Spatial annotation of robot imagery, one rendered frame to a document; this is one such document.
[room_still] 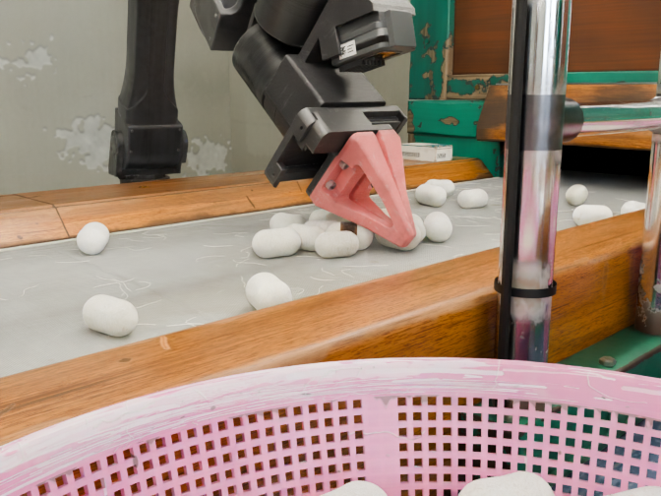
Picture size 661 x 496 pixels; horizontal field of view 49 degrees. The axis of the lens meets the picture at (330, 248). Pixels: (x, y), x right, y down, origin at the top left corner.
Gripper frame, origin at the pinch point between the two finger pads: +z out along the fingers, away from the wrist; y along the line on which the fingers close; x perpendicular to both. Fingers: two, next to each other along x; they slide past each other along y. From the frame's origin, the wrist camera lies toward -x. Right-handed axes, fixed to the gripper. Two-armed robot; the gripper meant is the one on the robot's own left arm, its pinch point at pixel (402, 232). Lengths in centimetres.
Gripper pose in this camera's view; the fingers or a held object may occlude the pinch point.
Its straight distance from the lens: 49.9
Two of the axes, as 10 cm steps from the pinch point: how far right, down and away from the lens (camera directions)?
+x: -4.6, 6.3, 6.2
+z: 5.3, 7.6, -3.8
